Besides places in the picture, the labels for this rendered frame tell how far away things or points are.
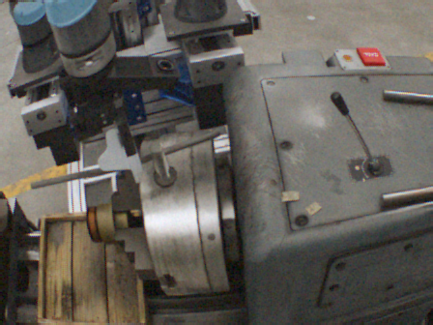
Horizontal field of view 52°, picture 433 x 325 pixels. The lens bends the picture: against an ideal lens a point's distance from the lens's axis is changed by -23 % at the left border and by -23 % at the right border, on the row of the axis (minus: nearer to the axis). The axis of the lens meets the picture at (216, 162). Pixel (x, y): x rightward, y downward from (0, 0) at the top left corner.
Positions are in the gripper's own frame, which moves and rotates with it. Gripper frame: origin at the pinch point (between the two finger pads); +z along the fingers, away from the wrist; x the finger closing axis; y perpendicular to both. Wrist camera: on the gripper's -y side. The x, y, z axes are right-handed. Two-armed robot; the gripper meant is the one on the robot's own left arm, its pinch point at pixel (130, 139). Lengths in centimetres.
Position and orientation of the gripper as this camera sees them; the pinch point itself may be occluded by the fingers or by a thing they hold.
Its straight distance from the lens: 81.2
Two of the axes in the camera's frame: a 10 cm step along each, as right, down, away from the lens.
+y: -9.4, 3.3, -1.1
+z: 0.8, 5.3, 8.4
